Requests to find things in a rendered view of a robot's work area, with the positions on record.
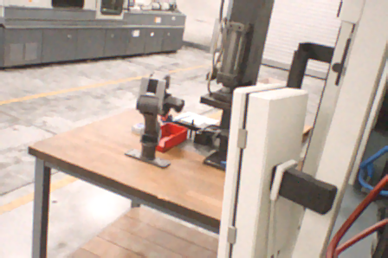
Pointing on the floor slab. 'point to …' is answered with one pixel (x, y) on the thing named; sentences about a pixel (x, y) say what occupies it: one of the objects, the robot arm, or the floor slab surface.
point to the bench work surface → (135, 177)
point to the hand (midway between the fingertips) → (164, 119)
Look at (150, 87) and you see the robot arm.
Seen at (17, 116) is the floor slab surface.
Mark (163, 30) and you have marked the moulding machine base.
